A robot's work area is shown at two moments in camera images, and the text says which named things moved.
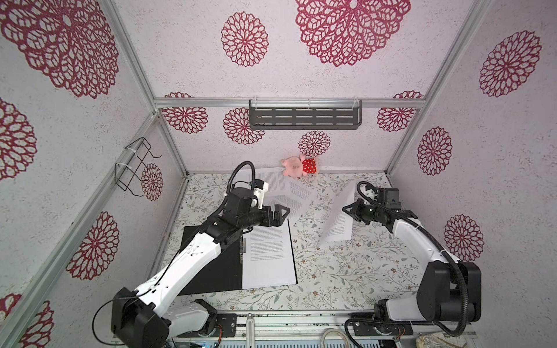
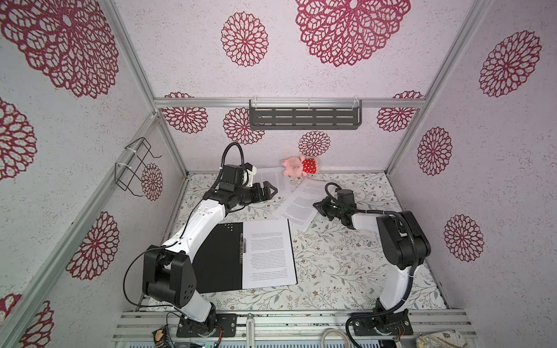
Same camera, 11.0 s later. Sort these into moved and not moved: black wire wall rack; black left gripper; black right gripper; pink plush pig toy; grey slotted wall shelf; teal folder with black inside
Moved: black right gripper; black left gripper
Not moved: grey slotted wall shelf; black wire wall rack; teal folder with black inside; pink plush pig toy
